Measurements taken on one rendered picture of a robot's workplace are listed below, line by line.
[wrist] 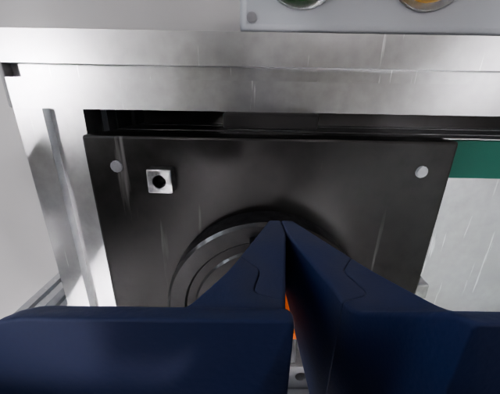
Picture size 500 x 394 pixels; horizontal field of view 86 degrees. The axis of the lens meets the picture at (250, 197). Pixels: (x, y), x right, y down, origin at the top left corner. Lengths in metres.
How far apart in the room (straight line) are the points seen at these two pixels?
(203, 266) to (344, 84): 0.15
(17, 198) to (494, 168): 0.46
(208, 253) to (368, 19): 0.17
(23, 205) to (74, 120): 0.20
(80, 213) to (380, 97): 0.22
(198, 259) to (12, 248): 0.30
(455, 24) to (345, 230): 0.14
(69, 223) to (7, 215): 0.18
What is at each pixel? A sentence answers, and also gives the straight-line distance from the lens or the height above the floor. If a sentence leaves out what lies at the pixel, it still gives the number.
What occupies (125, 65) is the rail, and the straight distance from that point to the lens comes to 0.20.
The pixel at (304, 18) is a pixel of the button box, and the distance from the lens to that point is 0.19.
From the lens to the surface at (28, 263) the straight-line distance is 0.44.
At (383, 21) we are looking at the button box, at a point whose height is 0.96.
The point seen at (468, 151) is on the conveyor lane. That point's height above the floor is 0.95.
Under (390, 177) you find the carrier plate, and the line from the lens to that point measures 0.20.
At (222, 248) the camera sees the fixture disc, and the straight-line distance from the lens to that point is 0.18.
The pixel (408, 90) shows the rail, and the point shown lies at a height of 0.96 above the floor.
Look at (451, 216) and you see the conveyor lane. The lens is 0.31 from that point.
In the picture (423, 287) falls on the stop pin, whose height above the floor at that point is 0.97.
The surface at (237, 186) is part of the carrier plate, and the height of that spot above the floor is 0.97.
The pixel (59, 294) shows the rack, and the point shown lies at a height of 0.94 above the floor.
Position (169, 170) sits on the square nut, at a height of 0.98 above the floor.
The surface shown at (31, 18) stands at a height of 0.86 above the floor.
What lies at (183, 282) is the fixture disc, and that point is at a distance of 0.20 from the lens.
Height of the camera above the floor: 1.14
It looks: 70 degrees down
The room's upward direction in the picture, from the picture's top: 179 degrees counter-clockwise
